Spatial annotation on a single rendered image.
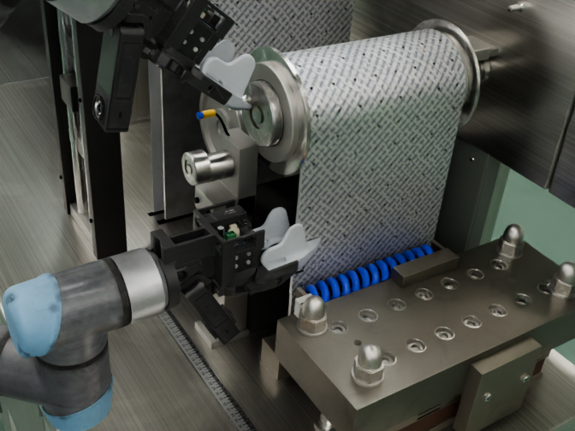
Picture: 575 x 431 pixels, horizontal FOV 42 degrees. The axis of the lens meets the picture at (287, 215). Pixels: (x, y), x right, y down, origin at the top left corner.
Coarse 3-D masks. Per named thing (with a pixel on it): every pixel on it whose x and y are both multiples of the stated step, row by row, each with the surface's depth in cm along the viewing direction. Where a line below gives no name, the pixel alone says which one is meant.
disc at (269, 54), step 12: (264, 48) 84; (264, 60) 84; (276, 60) 82; (288, 60) 81; (288, 72) 81; (300, 84) 79; (300, 96) 80; (300, 108) 80; (300, 120) 81; (300, 132) 82; (300, 144) 82; (300, 156) 83; (276, 168) 88; (288, 168) 86
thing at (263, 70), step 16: (256, 64) 84; (272, 64) 83; (464, 64) 92; (256, 80) 86; (272, 80) 82; (288, 96) 80; (288, 112) 81; (288, 128) 82; (288, 144) 83; (272, 160) 87
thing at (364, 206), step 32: (352, 160) 88; (384, 160) 91; (416, 160) 94; (448, 160) 98; (320, 192) 88; (352, 192) 91; (384, 192) 94; (416, 192) 97; (320, 224) 90; (352, 224) 94; (384, 224) 97; (416, 224) 101; (320, 256) 94; (352, 256) 97; (384, 256) 101
